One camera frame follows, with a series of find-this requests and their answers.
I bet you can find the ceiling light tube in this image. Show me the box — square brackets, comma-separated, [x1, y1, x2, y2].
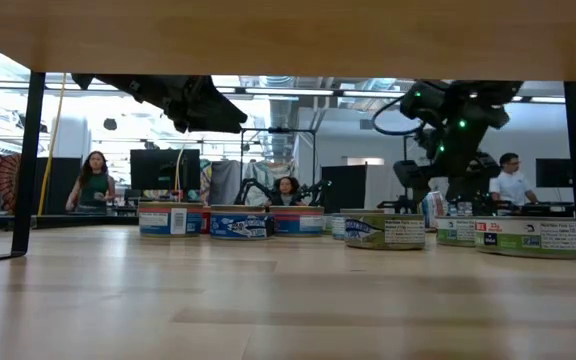
[341, 90, 403, 99]
[244, 87, 336, 97]
[511, 95, 576, 106]

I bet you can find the blue fish label can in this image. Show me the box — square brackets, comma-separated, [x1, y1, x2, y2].
[210, 209, 275, 241]

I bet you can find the silver ring-pull lid can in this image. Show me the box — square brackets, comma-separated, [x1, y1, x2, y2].
[331, 208, 385, 241]

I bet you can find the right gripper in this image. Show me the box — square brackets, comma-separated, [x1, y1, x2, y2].
[392, 112, 502, 203]

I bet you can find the lit white panel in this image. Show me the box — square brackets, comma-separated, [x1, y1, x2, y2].
[340, 156, 385, 167]

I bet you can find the person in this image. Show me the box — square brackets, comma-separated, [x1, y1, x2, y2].
[487, 152, 540, 206]
[267, 175, 303, 207]
[65, 150, 117, 215]

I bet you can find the white patterned cloth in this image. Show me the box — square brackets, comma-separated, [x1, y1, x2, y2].
[241, 159, 299, 206]

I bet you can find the black monitor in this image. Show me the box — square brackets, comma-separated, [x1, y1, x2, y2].
[535, 158, 574, 189]
[129, 148, 202, 192]

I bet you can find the gold-lid can red-blue label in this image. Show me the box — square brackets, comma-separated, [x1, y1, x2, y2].
[269, 205, 325, 238]
[138, 201, 204, 238]
[211, 204, 268, 213]

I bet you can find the white bag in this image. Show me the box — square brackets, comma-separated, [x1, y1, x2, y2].
[421, 190, 447, 217]

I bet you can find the yellow power cable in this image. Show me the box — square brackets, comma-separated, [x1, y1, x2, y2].
[36, 73, 68, 217]

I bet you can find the grey cloth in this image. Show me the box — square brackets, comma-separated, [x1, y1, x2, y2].
[209, 159, 243, 206]

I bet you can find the silver air duct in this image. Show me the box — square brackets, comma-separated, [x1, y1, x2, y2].
[259, 73, 300, 161]

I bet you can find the white curtain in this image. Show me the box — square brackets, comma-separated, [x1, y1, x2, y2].
[365, 164, 399, 211]

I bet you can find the black partition panel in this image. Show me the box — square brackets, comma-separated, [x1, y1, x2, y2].
[320, 164, 368, 215]
[34, 157, 83, 216]

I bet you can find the pale thin cable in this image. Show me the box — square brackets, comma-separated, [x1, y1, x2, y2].
[174, 144, 188, 202]

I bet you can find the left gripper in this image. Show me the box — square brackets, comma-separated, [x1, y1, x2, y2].
[132, 73, 249, 135]

